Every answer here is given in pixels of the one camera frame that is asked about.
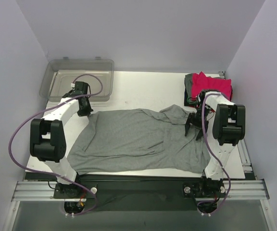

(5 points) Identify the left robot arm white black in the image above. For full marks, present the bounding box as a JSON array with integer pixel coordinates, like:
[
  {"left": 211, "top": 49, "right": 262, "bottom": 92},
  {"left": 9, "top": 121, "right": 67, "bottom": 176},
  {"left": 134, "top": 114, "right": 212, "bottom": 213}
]
[{"left": 30, "top": 96, "right": 93, "bottom": 198}]

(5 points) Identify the folded magenta t-shirt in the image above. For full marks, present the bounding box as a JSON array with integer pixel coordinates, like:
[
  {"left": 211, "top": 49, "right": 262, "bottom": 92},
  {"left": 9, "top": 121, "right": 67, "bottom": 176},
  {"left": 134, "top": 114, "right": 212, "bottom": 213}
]
[{"left": 190, "top": 72, "right": 232, "bottom": 100}]

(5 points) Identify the clear plastic bin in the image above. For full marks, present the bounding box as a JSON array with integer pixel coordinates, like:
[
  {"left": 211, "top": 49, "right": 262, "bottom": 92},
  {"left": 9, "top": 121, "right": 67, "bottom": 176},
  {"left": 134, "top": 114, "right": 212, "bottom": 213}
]
[{"left": 39, "top": 58, "right": 114, "bottom": 102}]

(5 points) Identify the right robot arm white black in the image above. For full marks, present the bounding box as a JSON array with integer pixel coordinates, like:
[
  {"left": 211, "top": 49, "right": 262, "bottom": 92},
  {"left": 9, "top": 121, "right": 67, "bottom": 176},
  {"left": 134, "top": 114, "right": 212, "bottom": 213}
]
[{"left": 185, "top": 90, "right": 246, "bottom": 180}]

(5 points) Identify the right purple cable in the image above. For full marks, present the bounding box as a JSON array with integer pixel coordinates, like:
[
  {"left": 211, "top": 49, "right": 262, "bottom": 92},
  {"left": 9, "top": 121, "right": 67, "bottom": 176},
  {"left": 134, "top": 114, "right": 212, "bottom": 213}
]
[{"left": 197, "top": 92, "right": 232, "bottom": 214}]

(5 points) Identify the aluminium frame rail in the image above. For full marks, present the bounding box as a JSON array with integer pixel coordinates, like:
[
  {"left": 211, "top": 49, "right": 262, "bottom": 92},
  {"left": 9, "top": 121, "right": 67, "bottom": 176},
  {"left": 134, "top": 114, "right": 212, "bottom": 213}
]
[{"left": 11, "top": 180, "right": 64, "bottom": 202}]

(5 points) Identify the purple cable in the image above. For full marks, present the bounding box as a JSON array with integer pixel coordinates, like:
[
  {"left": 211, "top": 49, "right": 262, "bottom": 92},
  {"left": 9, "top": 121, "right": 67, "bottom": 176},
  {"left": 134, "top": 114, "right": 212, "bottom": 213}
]
[
  {"left": 8, "top": 74, "right": 104, "bottom": 215},
  {"left": 197, "top": 92, "right": 232, "bottom": 214}
]

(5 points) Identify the grey t-shirt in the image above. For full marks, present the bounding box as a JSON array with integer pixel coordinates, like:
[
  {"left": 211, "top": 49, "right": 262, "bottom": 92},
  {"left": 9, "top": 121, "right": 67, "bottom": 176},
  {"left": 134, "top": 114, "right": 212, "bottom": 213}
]
[
  {"left": 184, "top": 73, "right": 193, "bottom": 100},
  {"left": 67, "top": 105, "right": 210, "bottom": 174}
]

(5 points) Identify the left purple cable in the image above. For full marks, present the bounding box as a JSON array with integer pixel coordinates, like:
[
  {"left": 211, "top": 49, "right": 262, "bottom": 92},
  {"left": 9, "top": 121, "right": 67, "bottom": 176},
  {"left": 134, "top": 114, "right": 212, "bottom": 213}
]
[{"left": 8, "top": 74, "right": 104, "bottom": 215}]

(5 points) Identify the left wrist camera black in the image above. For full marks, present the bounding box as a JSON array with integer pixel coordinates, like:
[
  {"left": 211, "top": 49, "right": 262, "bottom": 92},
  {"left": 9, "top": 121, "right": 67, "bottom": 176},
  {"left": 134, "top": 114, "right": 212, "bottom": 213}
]
[{"left": 63, "top": 81, "right": 89, "bottom": 98}]

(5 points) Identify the folded grey t-shirt in stack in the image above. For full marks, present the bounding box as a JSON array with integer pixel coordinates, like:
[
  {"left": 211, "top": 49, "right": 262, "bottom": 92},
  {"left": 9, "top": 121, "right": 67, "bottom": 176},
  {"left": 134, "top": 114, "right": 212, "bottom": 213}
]
[{"left": 184, "top": 73, "right": 193, "bottom": 100}]

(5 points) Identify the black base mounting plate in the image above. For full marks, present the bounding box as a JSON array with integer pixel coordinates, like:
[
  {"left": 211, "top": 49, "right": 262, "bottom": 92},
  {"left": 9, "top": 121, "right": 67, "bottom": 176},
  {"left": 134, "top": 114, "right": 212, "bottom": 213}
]
[{"left": 53, "top": 175, "right": 227, "bottom": 213}]

